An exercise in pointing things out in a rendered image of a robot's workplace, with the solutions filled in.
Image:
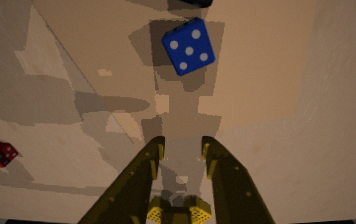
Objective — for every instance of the red die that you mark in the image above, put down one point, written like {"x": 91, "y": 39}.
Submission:
{"x": 7, "y": 154}

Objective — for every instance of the blue die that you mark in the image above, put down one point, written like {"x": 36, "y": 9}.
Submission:
{"x": 188, "y": 46}

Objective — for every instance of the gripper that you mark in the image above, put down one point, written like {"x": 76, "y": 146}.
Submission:
{"x": 236, "y": 197}

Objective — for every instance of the black die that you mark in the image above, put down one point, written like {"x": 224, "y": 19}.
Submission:
{"x": 199, "y": 3}

